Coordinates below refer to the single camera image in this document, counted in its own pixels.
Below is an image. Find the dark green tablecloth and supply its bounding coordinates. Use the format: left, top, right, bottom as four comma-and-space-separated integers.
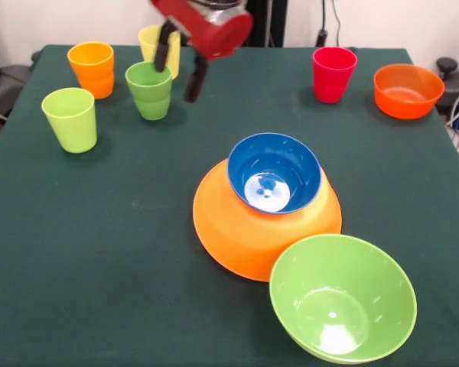
0, 44, 459, 367

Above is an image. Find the large orange bowl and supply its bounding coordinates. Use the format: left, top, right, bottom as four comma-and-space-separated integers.
192, 158, 343, 283

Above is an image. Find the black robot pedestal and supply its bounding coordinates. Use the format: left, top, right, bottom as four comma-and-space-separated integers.
167, 0, 288, 47

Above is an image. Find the lime green cup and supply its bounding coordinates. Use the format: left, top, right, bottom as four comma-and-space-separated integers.
41, 86, 99, 154

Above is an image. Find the small red-orange bowl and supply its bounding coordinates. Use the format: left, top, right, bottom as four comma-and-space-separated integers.
373, 63, 446, 121

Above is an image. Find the yellow cup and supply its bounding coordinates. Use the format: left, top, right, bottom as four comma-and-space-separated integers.
137, 24, 182, 80

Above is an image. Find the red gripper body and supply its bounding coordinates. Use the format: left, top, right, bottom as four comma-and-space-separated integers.
149, 0, 255, 62

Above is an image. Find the red cup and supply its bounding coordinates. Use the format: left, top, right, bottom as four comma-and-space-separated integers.
311, 46, 359, 105

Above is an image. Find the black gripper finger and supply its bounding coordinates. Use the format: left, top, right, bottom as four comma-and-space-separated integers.
184, 53, 210, 104
153, 21, 176, 73

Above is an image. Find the orange cup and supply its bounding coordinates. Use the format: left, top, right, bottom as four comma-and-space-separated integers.
67, 41, 116, 100

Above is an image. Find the large light green bowl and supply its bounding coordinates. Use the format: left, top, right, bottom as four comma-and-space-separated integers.
269, 233, 418, 365

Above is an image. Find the black hanging cable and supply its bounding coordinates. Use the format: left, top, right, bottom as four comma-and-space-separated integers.
315, 0, 343, 49

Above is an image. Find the blue bowl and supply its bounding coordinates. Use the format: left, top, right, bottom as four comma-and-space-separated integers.
226, 132, 323, 215

